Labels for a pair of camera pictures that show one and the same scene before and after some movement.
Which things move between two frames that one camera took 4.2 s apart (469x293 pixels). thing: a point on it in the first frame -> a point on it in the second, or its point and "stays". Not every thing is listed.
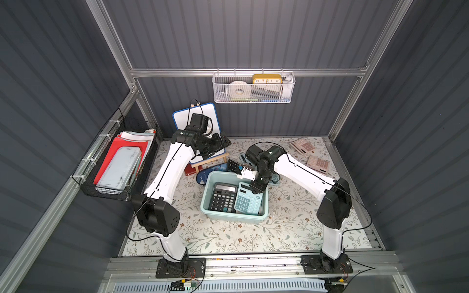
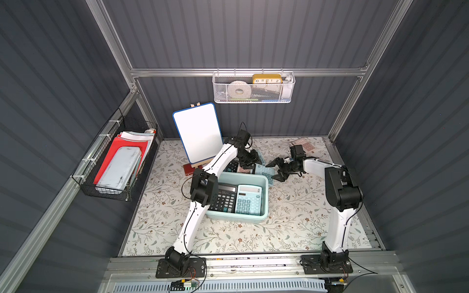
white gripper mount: (247, 174) -> (297, 152)
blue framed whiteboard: (181, 119) stays
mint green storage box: (229, 178) stays
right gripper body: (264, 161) -> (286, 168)
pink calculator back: (303, 146) stays
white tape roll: (234, 85) stays
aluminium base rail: (366, 268) stays
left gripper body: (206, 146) -> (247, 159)
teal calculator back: (247, 201) stays
